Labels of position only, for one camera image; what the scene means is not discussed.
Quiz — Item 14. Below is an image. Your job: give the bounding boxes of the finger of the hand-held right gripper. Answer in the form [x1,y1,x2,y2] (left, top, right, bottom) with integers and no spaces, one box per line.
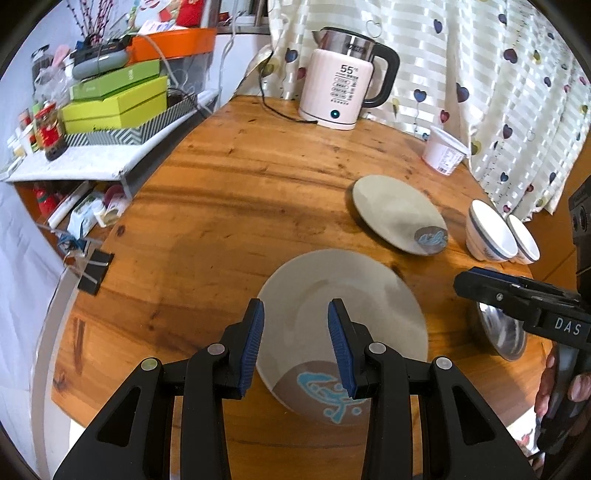
[471,268,583,305]
[454,271,543,333]

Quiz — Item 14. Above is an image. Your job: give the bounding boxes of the black white chevron tray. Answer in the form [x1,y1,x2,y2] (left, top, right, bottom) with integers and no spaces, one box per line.
[65,92,199,147]

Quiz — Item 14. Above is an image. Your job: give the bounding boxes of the white plastic tub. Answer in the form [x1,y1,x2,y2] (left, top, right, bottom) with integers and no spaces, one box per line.
[422,126,471,175]

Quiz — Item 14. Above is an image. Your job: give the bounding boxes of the white bowl with blue stripe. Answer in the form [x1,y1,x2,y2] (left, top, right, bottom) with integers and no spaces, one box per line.
[505,213,541,265]
[464,199,520,263]

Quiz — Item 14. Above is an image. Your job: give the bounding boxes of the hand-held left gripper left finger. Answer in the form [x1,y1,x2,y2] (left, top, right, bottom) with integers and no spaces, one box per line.
[53,298,266,480]

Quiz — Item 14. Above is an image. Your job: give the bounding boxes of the white cable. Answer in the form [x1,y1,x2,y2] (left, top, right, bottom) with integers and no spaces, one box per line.
[134,32,208,116]

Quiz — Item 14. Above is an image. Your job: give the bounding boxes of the grey oval case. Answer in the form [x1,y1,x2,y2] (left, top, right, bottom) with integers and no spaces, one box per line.
[71,50,129,79]

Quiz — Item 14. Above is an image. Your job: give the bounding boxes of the lime green box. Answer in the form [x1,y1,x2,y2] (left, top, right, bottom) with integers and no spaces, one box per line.
[60,90,169,132]

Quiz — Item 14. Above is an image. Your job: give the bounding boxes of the stainless steel bowl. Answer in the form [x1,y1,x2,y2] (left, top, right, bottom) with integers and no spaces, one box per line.
[468,265,528,361]

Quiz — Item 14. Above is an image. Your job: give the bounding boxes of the dark green flat box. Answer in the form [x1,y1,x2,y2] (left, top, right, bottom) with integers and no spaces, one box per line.
[111,61,162,88]

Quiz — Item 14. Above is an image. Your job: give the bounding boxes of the white side shelf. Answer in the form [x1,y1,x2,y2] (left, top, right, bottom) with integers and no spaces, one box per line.
[0,90,220,183]

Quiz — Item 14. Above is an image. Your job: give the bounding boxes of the white electric kettle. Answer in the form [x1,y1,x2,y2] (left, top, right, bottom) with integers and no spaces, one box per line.
[298,27,400,131]

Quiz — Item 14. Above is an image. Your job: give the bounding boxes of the red decorated jar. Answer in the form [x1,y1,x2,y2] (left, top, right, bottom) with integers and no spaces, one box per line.
[34,104,68,161]

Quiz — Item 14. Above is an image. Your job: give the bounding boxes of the clear bin with orange lid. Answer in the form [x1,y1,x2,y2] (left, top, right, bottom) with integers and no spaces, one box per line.
[124,28,218,95]

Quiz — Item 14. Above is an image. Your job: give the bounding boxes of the white packet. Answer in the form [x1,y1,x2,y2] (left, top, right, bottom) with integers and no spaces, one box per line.
[67,189,130,232]

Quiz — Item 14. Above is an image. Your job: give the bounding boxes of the black binder clip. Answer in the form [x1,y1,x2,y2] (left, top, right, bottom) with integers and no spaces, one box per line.
[76,251,115,296]

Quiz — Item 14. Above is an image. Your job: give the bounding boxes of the heart print curtain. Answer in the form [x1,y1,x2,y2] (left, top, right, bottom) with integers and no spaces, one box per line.
[268,0,591,217]

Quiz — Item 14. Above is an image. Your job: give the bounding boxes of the person's right hand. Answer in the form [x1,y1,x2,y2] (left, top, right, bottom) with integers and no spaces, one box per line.
[534,354,591,418]

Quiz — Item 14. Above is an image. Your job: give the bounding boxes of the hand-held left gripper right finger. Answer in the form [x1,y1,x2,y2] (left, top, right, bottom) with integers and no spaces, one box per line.
[327,298,539,480]

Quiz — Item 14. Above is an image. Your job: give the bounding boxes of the white plate with blue print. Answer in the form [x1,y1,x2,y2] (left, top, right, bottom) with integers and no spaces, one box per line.
[352,175,450,257]
[255,249,429,425]

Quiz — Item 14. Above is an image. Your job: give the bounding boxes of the black kettle cable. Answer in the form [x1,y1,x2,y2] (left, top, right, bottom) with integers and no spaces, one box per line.
[257,46,319,124]

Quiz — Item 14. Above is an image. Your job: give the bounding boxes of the pink blossom branches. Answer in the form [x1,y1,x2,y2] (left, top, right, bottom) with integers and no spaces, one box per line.
[65,0,116,44]

